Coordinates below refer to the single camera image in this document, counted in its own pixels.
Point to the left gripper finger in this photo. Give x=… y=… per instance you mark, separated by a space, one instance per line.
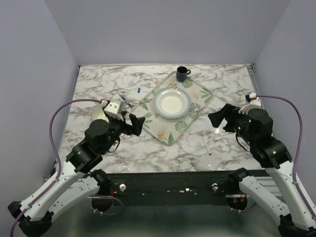
x=137 y=124
x=122 y=115

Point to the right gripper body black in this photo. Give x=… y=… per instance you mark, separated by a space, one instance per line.
x=236 y=122

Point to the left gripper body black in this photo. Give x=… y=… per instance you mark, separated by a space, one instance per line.
x=117 y=127

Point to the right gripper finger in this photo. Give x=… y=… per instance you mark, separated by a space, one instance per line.
x=236 y=110
x=216 y=118

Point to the white red acrylic marker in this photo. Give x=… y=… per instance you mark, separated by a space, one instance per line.
x=206 y=146

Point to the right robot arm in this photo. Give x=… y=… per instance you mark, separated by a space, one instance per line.
x=291 y=214

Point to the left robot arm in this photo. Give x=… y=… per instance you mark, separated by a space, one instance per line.
x=75 y=179

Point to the transparent blue pen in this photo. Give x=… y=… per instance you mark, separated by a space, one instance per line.
x=126 y=101

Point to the teal bowl white inside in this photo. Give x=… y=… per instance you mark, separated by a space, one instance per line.
x=99 y=114

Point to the floral serving tray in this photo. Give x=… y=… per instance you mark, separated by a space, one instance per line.
x=167 y=131

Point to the white blue-rimmed plate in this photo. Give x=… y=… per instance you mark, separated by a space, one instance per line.
x=172 y=102

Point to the dark blue mug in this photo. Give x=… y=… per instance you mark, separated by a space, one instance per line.
x=182 y=73

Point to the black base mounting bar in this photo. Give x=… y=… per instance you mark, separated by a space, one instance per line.
x=171 y=188

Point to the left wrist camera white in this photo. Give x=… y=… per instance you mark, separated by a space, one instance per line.
x=112 y=108

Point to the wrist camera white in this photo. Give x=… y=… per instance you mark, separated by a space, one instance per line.
x=112 y=108
x=253 y=102

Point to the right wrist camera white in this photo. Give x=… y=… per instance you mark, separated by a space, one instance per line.
x=253 y=102

